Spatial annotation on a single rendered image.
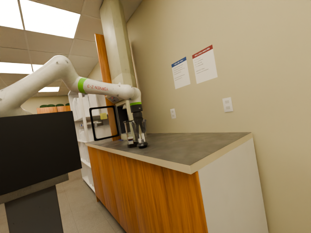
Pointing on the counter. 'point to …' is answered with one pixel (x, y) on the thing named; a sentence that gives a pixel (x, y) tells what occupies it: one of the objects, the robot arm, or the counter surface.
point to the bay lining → (122, 115)
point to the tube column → (116, 38)
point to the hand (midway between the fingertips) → (141, 137)
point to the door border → (91, 120)
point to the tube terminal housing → (129, 78)
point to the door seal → (93, 124)
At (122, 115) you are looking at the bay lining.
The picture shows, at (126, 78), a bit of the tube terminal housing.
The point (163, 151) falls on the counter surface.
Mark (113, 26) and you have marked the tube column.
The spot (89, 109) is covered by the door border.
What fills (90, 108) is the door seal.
